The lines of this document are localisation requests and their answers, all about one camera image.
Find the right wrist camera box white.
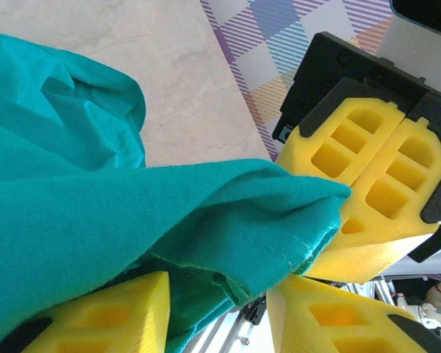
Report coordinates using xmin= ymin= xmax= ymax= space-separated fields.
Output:
xmin=376 ymin=0 xmax=441 ymax=71

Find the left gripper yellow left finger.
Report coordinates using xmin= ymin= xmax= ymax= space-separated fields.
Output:
xmin=0 ymin=271 xmax=171 ymax=353

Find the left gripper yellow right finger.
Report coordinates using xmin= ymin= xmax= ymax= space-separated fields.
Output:
xmin=267 ymin=274 xmax=441 ymax=353

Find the teal t-shirt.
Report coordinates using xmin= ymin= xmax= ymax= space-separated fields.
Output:
xmin=0 ymin=31 xmax=354 ymax=353

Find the person's hand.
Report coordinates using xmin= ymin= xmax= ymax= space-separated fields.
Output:
xmin=424 ymin=281 xmax=441 ymax=308

